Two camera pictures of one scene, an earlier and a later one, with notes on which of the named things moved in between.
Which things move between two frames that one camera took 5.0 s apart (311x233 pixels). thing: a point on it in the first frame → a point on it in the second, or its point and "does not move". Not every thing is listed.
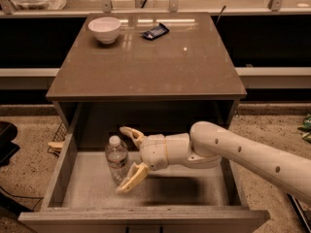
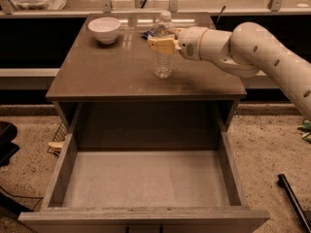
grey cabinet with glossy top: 155,72 does not move
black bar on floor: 299,213 does not move
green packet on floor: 306,127 does not move
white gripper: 154,151 → 190,43
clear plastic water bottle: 117,158 → 164,63
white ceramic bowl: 105,28 does not move
